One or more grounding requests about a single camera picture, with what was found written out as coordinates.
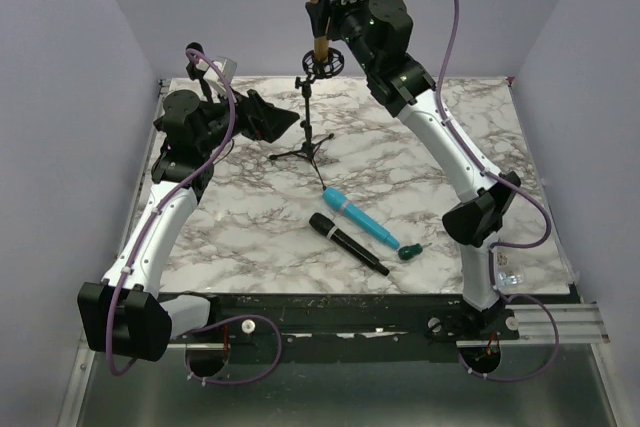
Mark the black tripod mic stand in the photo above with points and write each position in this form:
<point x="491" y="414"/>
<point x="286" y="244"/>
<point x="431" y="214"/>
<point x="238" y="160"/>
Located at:
<point x="315" y="69"/>

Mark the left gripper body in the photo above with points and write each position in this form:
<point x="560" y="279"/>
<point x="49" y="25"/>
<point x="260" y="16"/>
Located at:
<point x="245" y="122"/>

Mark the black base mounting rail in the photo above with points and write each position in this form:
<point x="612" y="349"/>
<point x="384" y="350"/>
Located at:
<point x="334" y="328"/>

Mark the clear plastic screw box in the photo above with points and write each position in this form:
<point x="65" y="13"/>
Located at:
<point x="509" y="269"/>

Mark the green handled screwdriver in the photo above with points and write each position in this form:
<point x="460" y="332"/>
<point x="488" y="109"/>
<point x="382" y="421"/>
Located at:
<point x="408" y="252"/>

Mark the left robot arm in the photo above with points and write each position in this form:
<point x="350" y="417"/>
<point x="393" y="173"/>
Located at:
<point x="122" y="314"/>

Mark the blue microphone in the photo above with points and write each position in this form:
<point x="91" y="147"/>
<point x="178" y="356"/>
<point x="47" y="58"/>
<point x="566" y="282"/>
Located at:
<point x="340" y="203"/>

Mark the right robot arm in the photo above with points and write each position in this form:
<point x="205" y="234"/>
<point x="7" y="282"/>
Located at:
<point x="377" y="33"/>

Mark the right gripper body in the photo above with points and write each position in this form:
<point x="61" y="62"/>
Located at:
<point x="340" y="16"/>

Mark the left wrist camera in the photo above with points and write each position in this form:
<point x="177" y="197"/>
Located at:
<point x="219" y="77"/>

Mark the black microphone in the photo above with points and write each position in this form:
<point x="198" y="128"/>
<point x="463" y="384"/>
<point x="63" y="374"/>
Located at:
<point x="328" y="229"/>

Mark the gold microphone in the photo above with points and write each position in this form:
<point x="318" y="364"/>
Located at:
<point x="321" y="46"/>

